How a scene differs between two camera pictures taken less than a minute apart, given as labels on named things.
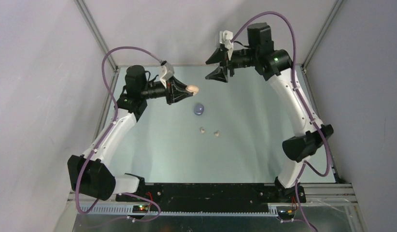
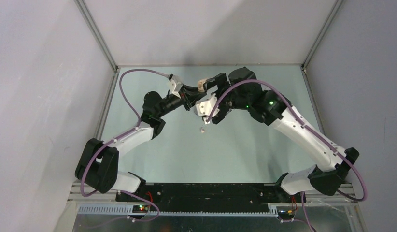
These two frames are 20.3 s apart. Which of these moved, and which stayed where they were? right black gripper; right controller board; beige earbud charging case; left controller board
Moved: right black gripper; beige earbud charging case
Stayed: left controller board; right controller board
